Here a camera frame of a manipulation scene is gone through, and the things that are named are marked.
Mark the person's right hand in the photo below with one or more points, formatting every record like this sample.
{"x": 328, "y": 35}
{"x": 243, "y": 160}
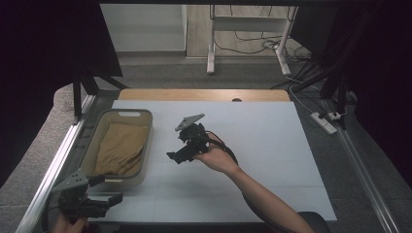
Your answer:
{"x": 217, "y": 158}

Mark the wooden table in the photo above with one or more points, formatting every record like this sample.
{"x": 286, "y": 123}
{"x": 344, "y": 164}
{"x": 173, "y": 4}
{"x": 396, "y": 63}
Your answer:
{"x": 194, "y": 94}

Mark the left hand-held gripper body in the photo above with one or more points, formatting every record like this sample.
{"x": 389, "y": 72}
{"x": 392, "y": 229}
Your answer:
{"x": 77, "y": 200}

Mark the white cabinet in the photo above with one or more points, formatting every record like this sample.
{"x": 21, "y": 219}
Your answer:
{"x": 145, "y": 29}

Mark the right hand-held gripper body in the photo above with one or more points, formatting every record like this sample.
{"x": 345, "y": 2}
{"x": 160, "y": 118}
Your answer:
{"x": 196, "y": 136}

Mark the beige basket with grey rim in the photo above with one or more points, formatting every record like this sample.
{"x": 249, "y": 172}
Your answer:
{"x": 147, "y": 145}

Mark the aluminium rail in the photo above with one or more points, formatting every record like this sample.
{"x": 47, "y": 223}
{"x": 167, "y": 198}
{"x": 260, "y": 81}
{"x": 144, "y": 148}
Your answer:
{"x": 366, "y": 181}
{"x": 55, "y": 168}

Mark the khaki pants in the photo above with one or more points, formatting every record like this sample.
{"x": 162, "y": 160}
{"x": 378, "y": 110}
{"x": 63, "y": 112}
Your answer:
{"x": 120, "y": 149}

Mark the black curtain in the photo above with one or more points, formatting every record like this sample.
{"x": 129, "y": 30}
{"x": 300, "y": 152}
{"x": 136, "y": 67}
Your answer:
{"x": 379, "y": 64}
{"x": 39, "y": 64}

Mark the black metal stand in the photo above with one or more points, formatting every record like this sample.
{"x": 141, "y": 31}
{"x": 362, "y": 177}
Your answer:
{"x": 341, "y": 97}
{"x": 77, "y": 97}

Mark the person's dark clothing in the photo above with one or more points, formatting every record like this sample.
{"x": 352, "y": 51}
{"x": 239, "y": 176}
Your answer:
{"x": 312, "y": 223}

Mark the white desk frame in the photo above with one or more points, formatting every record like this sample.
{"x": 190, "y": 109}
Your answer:
{"x": 212, "y": 48}

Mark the person's left hand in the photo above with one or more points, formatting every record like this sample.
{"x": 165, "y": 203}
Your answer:
{"x": 69, "y": 226}

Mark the white power strip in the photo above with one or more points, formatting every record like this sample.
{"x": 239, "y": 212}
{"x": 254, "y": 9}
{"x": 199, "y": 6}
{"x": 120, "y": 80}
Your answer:
{"x": 324, "y": 123}

